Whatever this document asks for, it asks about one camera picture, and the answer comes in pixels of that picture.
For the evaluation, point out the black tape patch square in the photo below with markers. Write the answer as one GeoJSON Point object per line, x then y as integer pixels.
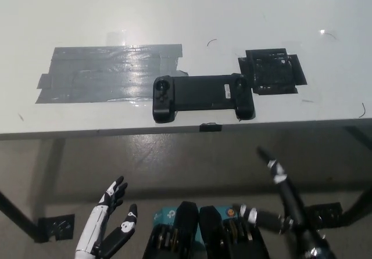
{"type": "Point", "coordinates": [273, 70]}

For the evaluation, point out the large grey duct tape patch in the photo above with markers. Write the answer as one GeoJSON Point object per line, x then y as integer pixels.
{"type": "Point", "coordinates": [101, 76]}

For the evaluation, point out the black slanted table leg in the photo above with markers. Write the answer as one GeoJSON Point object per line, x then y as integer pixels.
{"type": "Point", "coordinates": [357, 206]}
{"type": "Point", "coordinates": [17, 215]}

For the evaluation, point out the teal cardboard box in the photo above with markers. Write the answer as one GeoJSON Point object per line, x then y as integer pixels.
{"type": "Point", "coordinates": [165, 214]}

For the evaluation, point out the black robot torso blocks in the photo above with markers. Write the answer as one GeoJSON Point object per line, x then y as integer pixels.
{"type": "Point", "coordinates": [212, 235]}

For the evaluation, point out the black table frame bar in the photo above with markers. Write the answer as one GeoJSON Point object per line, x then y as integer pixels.
{"type": "Point", "coordinates": [360, 135]}

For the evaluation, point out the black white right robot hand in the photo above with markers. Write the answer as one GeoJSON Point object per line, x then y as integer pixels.
{"type": "Point", "coordinates": [290, 201]}

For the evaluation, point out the black mobile game controller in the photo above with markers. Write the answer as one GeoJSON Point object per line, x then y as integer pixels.
{"type": "Point", "coordinates": [197, 92]}

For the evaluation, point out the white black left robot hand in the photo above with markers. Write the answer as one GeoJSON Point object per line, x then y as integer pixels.
{"type": "Point", "coordinates": [96, 227]}

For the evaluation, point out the black floor tape patch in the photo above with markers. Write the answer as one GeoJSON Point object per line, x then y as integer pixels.
{"type": "Point", "coordinates": [56, 228]}
{"type": "Point", "coordinates": [328, 212]}

